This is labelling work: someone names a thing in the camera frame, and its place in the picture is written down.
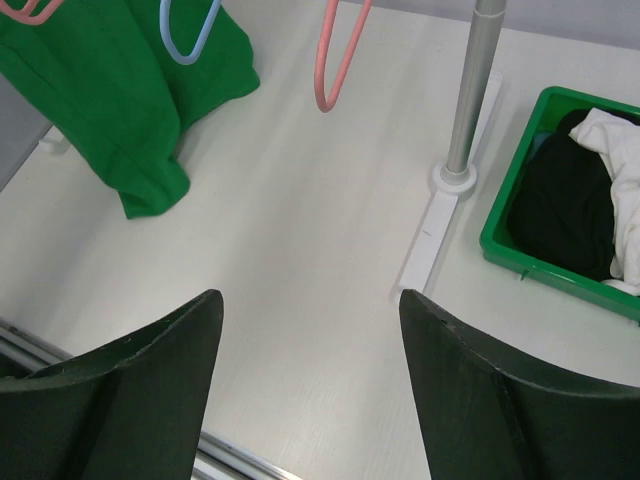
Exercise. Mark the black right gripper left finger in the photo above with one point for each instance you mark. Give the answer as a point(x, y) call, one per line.
point(130, 409)

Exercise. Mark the black garment in bin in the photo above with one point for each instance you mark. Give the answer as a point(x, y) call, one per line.
point(562, 213)

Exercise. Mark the aluminium rail at table front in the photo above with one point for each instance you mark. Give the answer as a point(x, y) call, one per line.
point(215, 458)

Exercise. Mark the white printed shirt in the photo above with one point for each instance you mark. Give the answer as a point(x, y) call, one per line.
point(616, 141)

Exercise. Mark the pink wire hanger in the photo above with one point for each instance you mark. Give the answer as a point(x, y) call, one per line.
point(27, 14)

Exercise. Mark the green plastic bin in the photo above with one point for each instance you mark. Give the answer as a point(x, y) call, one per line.
point(552, 104)

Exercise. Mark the white clothes rack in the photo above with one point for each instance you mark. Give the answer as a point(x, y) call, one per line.
point(456, 176)

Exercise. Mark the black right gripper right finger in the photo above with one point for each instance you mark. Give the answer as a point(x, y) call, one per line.
point(490, 411)

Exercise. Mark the green tank top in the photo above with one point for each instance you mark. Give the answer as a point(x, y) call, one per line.
point(99, 72)

